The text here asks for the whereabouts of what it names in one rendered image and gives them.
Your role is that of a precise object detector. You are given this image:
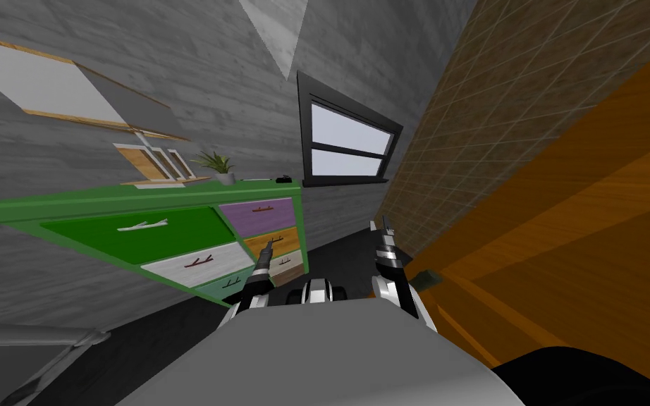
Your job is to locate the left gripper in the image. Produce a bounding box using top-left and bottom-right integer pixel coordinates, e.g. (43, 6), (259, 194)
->
(254, 239), (277, 274)

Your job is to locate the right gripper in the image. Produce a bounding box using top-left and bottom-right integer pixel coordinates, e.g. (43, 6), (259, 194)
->
(369, 221), (400, 254)

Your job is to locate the black framed window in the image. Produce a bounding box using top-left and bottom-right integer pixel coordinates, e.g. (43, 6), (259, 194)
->
(295, 70), (405, 190)

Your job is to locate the green dresser with coloured drawers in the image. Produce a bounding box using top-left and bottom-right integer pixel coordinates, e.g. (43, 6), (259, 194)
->
(0, 130), (310, 308)

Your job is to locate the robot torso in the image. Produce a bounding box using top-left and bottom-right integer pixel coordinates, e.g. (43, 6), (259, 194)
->
(115, 277), (529, 406)

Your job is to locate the orange wooden door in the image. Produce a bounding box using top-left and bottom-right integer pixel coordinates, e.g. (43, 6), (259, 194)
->
(369, 32), (650, 399)

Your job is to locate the dark green door handle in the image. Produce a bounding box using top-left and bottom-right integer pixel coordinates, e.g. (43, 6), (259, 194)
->
(408, 269), (444, 293)

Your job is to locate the white wood-framed wall picture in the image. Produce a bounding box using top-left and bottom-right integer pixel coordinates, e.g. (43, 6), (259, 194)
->
(0, 30), (192, 143)

